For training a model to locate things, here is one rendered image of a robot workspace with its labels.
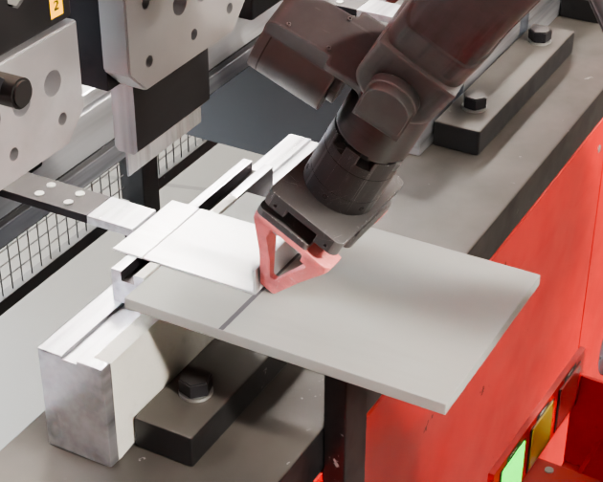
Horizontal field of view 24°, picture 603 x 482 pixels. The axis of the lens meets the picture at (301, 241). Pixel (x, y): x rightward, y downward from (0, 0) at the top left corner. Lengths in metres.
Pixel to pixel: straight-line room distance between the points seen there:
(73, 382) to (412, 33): 0.40
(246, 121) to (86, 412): 0.77
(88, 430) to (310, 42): 0.36
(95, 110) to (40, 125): 0.54
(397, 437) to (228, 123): 0.62
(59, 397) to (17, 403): 1.51
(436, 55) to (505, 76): 0.78
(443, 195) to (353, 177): 0.47
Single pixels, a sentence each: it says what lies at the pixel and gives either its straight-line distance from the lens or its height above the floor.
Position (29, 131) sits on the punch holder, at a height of 1.20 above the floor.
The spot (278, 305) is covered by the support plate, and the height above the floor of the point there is 1.00.
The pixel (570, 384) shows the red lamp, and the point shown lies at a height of 0.82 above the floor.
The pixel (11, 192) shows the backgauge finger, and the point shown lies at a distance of 1.19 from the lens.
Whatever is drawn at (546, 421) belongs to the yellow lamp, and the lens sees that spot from 1.23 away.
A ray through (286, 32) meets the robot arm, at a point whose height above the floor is 1.22.
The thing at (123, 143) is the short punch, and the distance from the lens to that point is 1.03.
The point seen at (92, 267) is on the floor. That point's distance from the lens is 2.93.
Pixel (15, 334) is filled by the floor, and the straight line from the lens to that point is 2.76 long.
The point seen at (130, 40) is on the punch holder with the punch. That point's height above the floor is 1.22.
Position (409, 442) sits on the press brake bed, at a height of 0.73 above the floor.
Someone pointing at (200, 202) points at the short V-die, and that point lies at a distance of 1.17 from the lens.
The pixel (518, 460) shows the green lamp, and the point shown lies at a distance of 1.18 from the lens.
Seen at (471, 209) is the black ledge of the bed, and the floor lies 0.87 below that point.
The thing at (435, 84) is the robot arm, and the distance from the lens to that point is 0.85.
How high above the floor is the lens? 1.59
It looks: 32 degrees down
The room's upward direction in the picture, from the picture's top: straight up
